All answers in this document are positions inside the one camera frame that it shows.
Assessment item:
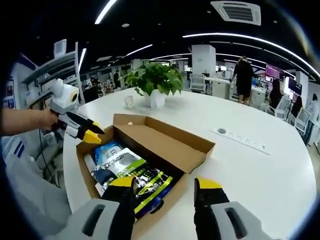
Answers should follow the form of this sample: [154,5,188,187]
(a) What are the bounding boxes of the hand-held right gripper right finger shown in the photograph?
[193,176,263,240]

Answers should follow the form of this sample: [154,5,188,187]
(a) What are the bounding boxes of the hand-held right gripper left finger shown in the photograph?
[49,176,137,240]

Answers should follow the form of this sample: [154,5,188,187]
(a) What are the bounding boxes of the grey green packet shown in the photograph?
[96,147,147,178]

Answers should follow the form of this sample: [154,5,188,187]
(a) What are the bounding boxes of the black green striped packet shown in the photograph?
[133,169,175,221]

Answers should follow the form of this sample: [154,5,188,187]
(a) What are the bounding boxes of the brown cardboard shoe box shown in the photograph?
[75,113,216,221]

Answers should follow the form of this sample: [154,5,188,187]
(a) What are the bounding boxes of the person's left hand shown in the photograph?
[37,108,60,131]

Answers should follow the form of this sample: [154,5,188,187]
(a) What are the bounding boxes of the grey metal storage shelf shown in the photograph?
[21,41,87,111]

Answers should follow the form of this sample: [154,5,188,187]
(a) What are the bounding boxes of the grey mesh office chair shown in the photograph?
[4,149,73,240]

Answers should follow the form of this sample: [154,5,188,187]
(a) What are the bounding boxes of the white table socket strip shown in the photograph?
[210,127,272,156]

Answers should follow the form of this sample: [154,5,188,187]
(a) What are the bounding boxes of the green plant in white pot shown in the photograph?
[123,62,185,108]

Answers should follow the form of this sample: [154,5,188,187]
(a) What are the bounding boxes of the ceiling light strip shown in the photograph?
[182,33,320,81]
[94,0,118,25]

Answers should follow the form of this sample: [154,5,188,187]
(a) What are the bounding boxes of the white office chair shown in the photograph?
[189,73,208,93]

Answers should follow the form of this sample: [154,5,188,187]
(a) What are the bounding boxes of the white ceiling air conditioner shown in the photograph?
[210,0,262,27]

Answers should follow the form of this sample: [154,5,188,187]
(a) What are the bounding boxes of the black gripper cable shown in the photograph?
[37,128,61,187]

